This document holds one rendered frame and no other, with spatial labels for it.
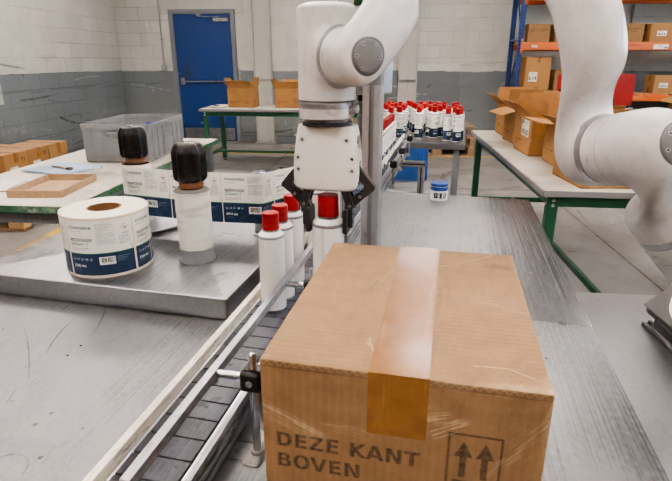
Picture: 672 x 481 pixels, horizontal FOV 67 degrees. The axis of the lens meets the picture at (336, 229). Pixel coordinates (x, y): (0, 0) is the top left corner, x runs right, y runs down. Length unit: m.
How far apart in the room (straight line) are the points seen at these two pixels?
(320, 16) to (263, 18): 8.23
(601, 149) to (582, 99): 0.10
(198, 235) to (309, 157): 0.58
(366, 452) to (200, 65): 8.92
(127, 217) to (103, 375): 0.40
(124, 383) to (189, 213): 0.45
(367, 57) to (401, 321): 0.33
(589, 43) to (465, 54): 7.94
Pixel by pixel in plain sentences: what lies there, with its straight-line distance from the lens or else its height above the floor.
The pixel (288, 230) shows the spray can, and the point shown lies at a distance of 1.03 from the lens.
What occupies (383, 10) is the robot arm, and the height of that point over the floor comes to 1.42.
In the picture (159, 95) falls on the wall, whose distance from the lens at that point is 9.61.
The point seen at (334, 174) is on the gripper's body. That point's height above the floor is 1.20.
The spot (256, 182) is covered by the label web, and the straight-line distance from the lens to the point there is 1.43.
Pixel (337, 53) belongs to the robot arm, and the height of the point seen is 1.37.
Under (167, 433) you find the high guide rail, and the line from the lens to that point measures 0.65.
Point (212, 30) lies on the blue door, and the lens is 9.18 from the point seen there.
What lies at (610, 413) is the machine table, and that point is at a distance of 0.96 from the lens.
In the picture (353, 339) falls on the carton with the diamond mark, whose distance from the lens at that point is 0.47.
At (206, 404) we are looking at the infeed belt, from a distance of 0.81.
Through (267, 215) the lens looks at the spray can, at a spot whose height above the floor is 1.08.
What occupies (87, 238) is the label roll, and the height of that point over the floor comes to 0.98.
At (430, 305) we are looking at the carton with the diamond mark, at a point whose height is 1.12.
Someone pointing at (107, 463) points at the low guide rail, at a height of 0.91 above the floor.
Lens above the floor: 1.36
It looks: 18 degrees down
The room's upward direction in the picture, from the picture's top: straight up
